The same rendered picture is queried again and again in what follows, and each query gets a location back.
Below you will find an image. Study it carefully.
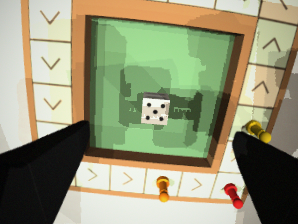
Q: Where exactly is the white die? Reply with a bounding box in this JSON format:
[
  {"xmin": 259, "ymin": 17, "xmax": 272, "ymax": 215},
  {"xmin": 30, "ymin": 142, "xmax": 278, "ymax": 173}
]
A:
[{"xmin": 141, "ymin": 92, "xmax": 170, "ymax": 125}]

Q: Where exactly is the orange game pawn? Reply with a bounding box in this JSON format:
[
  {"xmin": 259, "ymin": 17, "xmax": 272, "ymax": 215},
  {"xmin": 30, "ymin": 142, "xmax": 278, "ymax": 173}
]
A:
[{"xmin": 157, "ymin": 176, "xmax": 170, "ymax": 202}]

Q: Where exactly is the brown wooden board game track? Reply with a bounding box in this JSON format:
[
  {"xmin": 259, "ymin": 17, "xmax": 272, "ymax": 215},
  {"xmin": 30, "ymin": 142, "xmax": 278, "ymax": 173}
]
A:
[{"xmin": 20, "ymin": 0, "xmax": 298, "ymax": 204}]

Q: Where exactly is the red game pawn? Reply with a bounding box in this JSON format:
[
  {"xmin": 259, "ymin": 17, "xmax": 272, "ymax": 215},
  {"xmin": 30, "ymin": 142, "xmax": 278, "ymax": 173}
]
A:
[{"xmin": 224, "ymin": 183, "xmax": 243, "ymax": 209}]

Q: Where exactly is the yellow game pawn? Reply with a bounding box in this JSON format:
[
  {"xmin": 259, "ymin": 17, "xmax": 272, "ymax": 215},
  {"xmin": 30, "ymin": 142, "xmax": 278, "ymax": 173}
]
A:
[{"xmin": 246, "ymin": 120, "xmax": 271, "ymax": 143}]

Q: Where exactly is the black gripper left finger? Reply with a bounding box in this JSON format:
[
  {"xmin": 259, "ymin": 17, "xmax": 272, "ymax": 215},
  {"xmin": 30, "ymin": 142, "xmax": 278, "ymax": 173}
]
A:
[{"xmin": 0, "ymin": 120, "xmax": 90, "ymax": 224}]

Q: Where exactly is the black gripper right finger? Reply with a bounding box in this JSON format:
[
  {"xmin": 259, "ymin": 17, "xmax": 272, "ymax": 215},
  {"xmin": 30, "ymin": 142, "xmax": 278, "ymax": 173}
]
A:
[{"xmin": 232, "ymin": 131, "xmax": 298, "ymax": 224}]

